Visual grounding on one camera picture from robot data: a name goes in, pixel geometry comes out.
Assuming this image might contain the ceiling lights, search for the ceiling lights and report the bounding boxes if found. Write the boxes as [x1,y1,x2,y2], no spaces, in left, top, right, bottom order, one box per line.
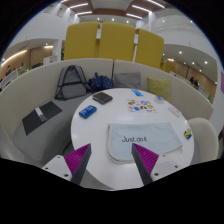
[59,0,168,21]

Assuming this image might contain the colourful sticker sheet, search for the colourful sticker sheet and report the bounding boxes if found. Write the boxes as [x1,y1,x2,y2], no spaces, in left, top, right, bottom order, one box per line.
[126,98,158,114]

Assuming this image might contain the purple wall poster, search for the purple wall poster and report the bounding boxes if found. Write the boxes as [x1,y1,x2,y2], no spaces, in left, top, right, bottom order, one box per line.
[219,70,224,95]

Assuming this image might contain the dark blue dotted umbrella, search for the dark blue dotted umbrella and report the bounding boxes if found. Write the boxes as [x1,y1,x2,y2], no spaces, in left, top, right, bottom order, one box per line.
[87,72,115,93]

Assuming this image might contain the light blue printed towel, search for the light blue printed towel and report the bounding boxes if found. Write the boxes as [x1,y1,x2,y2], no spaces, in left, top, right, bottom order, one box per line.
[107,121,184,164]

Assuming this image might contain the small blue white card box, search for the small blue white card box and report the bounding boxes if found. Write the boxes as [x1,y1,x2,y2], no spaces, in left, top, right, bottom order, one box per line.
[154,95,166,104]

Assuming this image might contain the yellow blue toy figure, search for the yellow blue toy figure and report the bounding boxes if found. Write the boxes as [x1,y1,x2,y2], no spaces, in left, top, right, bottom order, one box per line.
[183,128,193,140]

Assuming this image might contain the dark laptop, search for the dark laptop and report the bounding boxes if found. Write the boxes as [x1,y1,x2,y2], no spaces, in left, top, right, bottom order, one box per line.
[21,100,63,136]

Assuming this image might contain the yellow-green cushion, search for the yellow-green cushion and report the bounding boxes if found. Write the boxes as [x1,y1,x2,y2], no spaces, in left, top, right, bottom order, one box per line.
[146,77,172,103]

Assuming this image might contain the grey cushion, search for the grey cushion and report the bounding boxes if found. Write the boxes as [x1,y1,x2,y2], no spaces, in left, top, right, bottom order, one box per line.
[113,71,142,90]

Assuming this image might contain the white armchair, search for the white armchair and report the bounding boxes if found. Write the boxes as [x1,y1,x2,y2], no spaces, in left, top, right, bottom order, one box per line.
[186,117,220,164]

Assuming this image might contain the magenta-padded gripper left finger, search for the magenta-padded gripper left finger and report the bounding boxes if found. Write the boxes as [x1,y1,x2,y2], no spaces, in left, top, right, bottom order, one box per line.
[41,143,92,186]

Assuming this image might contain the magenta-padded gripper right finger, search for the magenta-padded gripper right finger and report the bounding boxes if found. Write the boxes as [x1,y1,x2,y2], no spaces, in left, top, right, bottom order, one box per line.
[131,143,183,186]

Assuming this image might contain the dark brown wallet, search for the dark brown wallet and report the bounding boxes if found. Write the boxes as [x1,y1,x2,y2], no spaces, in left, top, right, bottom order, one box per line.
[91,91,114,105]

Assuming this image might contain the grey black backpack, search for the grey black backpack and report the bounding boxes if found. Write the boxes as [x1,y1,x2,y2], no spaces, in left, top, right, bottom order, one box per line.
[54,64,92,101]

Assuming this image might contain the curved beige sofa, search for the curved beige sofa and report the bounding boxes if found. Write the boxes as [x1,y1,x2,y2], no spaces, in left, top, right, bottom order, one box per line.
[0,58,215,168]

